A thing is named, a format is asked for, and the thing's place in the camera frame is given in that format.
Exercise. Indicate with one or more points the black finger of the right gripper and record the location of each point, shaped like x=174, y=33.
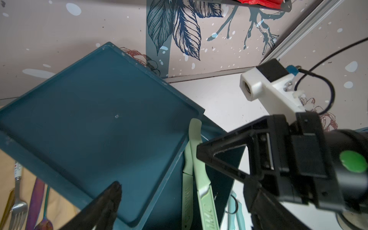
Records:
x=264, y=140

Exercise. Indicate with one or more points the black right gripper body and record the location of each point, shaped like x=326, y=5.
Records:
x=293, y=162

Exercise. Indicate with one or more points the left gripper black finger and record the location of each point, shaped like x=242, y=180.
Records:
x=101, y=213

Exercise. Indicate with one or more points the green fruit knife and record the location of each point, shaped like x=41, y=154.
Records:
x=205, y=196
x=187, y=190

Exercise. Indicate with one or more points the teal drawer cabinet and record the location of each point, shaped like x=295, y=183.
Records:
x=104, y=119

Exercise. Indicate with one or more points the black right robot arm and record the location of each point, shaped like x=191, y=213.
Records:
x=349, y=151

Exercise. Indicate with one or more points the iridescent purple spoon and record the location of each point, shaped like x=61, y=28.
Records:
x=35, y=204

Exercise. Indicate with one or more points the silver fork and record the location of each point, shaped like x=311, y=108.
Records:
x=19, y=209

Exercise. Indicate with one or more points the gold cutlery piece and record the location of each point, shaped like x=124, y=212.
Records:
x=10, y=203

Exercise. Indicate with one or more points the Chuba cassava chips bag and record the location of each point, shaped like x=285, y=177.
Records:
x=272, y=4

